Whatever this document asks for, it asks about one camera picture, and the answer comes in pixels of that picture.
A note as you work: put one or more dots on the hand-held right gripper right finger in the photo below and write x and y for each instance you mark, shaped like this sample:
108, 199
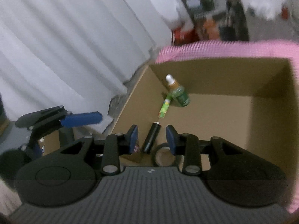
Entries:
170, 140

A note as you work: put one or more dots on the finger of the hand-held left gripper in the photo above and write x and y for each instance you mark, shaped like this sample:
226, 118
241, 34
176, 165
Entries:
81, 119

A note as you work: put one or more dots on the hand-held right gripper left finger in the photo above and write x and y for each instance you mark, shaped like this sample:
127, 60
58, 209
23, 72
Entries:
133, 137

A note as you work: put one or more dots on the black tape roll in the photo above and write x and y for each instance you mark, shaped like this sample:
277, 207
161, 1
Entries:
162, 145

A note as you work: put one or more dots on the black tube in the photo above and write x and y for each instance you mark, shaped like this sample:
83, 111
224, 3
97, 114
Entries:
151, 136

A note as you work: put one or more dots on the green lip balm tube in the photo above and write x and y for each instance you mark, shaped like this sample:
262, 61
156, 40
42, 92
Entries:
164, 107

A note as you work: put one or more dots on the green dropper bottle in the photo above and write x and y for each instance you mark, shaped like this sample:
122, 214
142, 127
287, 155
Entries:
181, 96

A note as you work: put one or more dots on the large cardboard box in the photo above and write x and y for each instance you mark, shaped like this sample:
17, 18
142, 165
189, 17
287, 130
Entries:
222, 121

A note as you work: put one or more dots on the white fluffy towel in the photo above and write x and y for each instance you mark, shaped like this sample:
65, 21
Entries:
8, 198

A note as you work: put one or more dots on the small cardboard box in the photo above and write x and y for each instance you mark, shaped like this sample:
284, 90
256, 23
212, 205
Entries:
51, 144

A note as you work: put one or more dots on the white curtain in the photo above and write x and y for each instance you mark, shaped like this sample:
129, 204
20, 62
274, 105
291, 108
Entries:
70, 39

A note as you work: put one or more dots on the red snack packet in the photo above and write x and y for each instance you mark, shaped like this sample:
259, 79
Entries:
182, 35

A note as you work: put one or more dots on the white plastic bag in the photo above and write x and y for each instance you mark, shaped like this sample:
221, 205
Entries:
177, 11

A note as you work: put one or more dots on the dark printed appliance box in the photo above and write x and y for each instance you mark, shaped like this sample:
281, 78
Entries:
193, 4

